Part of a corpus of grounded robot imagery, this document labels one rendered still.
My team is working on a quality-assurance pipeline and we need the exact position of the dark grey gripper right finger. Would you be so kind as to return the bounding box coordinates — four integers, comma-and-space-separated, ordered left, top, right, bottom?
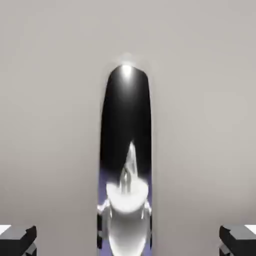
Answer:
219, 224, 256, 256

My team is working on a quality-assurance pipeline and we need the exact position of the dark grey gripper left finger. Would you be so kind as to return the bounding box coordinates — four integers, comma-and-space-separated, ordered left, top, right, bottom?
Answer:
0, 224, 38, 256

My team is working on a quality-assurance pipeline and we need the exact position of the grey painted cabinet door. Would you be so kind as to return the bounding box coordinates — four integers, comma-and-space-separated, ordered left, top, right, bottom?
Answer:
0, 0, 256, 256

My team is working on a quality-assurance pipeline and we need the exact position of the shiny dark curved metal handle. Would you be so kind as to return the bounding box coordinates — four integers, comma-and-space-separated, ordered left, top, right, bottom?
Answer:
96, 64, 153, 256

